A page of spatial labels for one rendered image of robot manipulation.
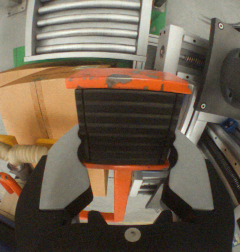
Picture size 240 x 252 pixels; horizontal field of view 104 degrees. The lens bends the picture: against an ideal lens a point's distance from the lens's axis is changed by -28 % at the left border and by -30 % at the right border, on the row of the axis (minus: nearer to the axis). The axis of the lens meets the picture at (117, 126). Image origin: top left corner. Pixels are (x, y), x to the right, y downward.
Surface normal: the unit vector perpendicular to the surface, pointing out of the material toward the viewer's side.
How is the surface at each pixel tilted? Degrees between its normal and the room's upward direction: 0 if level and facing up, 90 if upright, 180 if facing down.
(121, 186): 0
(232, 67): 72
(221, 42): 0
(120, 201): 0
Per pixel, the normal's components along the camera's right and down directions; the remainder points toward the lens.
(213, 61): -0.03, 0.52
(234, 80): -0.96, 0.22
